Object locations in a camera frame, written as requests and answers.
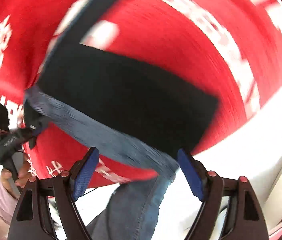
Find red blanket white characters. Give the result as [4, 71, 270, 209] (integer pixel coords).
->
[0, 0, 282, 189]

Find person's blue jeans leg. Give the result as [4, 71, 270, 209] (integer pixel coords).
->
[86, 174, 179, 240]

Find person's left hand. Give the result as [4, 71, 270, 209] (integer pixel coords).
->
[0, 152, 32, 199]

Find black pants grey waistband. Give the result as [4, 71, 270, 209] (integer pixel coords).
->
[25, 0, 217, 181]

